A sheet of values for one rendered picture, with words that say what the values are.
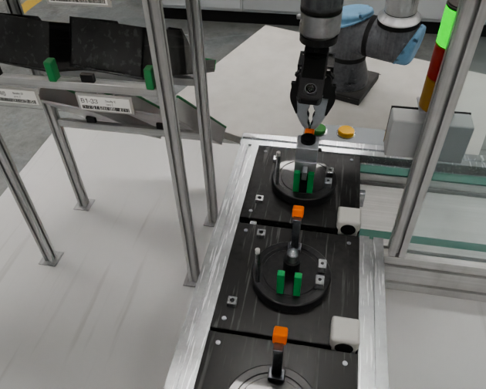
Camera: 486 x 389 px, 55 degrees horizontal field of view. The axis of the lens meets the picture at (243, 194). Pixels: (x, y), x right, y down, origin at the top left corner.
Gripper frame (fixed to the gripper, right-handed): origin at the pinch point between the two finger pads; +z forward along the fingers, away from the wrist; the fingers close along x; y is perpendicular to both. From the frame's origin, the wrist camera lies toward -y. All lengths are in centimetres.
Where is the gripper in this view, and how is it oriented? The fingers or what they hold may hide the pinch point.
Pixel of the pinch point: (309, 128)
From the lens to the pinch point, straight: 100.9
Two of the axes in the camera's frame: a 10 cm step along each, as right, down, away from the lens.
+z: 0.2, 7.3, 6.9
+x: -9.8, -1.1, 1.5
